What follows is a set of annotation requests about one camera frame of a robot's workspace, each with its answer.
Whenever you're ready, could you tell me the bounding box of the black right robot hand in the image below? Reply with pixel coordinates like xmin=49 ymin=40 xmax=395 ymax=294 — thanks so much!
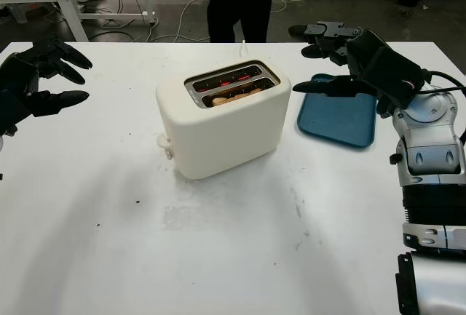
xmin=288 ymin=21 xmax=409 ymax=119

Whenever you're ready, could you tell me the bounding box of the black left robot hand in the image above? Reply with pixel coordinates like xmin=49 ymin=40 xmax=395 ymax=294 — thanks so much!
xmin=0 ymin=36 xmax=93 ymax=118

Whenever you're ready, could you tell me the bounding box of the toast slice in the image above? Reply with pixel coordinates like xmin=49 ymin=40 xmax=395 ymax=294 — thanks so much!
xmin=212 ymin=87 xmax=263 ymax=107

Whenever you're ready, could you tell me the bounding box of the cream two-slot toaster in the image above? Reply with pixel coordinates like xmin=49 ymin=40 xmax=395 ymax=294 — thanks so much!
xmin=155 ymin=59 xmax=293 ymax=180

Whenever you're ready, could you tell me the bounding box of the blue plastic tray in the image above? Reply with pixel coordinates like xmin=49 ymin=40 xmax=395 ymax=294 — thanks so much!
xmin=296 ymin=72 xmax=378 ymax=148

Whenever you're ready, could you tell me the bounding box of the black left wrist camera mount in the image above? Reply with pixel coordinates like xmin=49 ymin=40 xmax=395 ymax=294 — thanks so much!
xmin=0 ymin=89 xmax=36 ymax=137

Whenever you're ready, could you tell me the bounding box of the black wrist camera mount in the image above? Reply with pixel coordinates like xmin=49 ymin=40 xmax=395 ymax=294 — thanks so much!
xmin=363 ymin=47 xmax=427 ymax=108
xmin=0 ymin=89 xmax=36 ymax=137

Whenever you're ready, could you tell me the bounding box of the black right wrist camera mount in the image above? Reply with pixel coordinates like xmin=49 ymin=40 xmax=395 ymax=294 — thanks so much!
xmin=363 ymin=47 xmax=427 ymax=108

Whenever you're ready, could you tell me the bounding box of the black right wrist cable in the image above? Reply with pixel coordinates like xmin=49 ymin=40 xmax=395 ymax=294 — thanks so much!
xmin=414 ymin=69 xmax=466 ymax=96

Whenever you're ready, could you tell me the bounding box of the light grey floor cable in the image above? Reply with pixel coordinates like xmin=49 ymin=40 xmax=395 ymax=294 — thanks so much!
xmin=149 ymin=0 xmax=306 ymax=43

